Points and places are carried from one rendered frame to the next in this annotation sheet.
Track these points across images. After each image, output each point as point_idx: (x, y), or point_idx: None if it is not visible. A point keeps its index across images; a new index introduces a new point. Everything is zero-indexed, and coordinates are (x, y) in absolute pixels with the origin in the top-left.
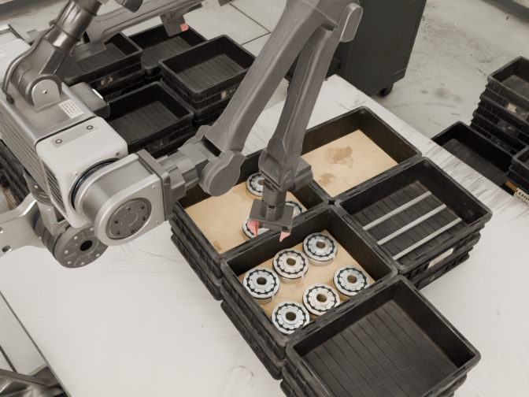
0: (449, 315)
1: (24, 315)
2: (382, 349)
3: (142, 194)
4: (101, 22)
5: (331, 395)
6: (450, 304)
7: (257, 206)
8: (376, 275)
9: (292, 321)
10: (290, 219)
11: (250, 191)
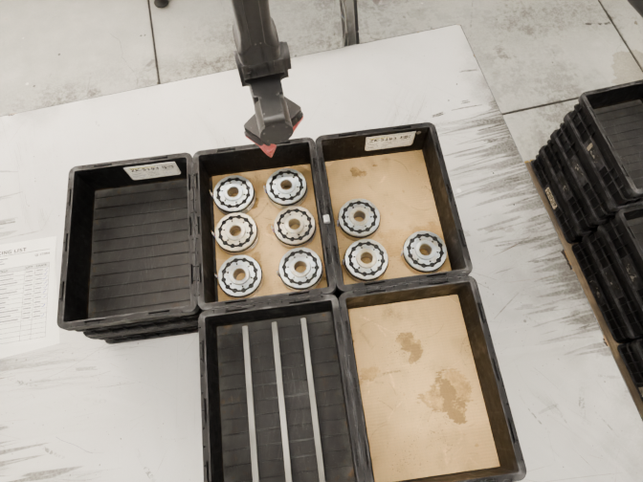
0: (180, 408)
1: (380, 44)
2: (160, 268)
3: None
4: None
5: (149, 198)
6: (191, 421)
7: (287, 105)
8: None
9: (226, 189)
10: (251, 130)
11: (417, 231)
